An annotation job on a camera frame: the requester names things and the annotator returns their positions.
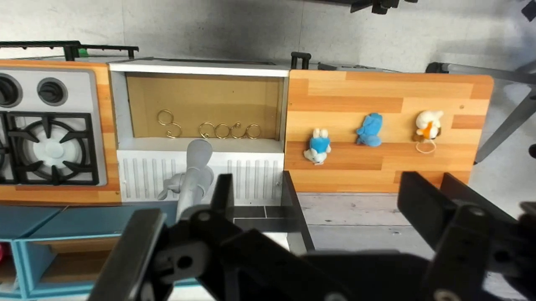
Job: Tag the black stove knob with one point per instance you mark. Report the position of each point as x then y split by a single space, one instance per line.
8 91
53 91

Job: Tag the black clamp bracket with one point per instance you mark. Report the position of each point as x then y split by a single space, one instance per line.
301 61
438 68

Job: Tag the black bar with green tip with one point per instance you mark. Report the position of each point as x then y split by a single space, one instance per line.
70 50

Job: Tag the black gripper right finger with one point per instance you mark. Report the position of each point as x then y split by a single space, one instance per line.
470 245

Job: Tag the silver keyring on doll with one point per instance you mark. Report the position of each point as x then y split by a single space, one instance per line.
427 148

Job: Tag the blue toy cabinet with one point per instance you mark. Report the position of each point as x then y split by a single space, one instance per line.
68 224

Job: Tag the grey metal stand leg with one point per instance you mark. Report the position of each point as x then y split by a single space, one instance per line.
512 120

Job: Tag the white toy sink unit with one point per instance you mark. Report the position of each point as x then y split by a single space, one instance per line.
202 162

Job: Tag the black burner grate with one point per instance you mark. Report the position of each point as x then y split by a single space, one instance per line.
78 168

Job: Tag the grey toy faucet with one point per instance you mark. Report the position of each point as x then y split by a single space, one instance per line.
195 173

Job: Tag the large loose silver keyring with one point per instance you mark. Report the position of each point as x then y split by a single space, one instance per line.
170 125

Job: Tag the plain blue plush doll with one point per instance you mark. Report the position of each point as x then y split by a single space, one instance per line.
371 130

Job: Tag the white and orange plush doll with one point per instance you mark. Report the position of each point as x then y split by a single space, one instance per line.
428 125

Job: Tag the grey toy stove top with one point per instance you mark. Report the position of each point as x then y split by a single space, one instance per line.
85 101

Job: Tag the small loose silver keyring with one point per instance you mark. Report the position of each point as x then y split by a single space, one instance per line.
209 132

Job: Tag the blue and white bunny doll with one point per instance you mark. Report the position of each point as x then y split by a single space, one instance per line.
319 148

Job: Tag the wooden plank countertop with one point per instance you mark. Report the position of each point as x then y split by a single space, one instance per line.
391 101

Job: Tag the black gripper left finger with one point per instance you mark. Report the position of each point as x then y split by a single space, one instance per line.
236 262

